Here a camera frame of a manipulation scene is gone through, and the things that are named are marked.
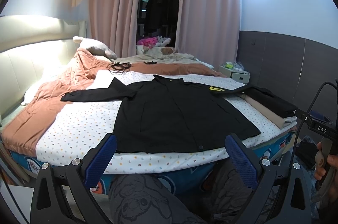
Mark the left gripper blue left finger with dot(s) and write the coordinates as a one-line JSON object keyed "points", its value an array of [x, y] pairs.
{"points": [[97, 159]]}

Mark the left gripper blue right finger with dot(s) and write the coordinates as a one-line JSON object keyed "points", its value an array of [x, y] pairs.
{"points": [[244, 160]]}

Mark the black shirt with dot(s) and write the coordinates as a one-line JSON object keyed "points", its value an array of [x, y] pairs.
{"points": [[169, 115]]}

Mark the person's right hand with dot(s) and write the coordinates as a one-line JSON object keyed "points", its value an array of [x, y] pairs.
{"points": [[326, 170]]}

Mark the folded beige garment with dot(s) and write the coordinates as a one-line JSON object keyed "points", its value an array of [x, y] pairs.
{"points": [[273, 117]]}

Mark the white floral bed sheet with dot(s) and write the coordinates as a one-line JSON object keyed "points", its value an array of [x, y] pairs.
{"points": [[78, 127]]}

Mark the patterned grey trouser leg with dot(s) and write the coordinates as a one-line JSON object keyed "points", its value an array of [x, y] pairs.
{"points": [[142, 198]]}

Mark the folded black garment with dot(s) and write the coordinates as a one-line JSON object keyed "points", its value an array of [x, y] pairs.
{"points": [[277, 105]]}

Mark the orange-brown duvet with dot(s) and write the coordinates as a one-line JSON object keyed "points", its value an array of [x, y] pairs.
{"points": [[22, 134]]}

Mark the white bedside drawer cabinet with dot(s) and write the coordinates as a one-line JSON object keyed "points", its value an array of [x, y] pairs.
{"points": [[235, 71]]}

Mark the small black object on bed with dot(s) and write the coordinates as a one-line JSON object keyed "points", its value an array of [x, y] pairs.
{"points": [[149, 62]]}

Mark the grey plush toy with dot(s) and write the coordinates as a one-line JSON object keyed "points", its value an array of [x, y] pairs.
{"points": [[95, 47]]}

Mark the beige crumpled blanket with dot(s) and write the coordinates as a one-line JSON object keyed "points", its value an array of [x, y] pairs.
{"points": [[164, 55]]}

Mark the cream padded headboard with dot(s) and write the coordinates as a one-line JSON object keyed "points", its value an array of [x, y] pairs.
{"points": [[33, 47]]}

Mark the pink curtain right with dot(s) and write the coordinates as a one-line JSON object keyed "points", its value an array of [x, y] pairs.
{"points": [[209, 29]]}

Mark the pink plush toy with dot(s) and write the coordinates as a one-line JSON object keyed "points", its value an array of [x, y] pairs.
{"points": [[148, 42]]}

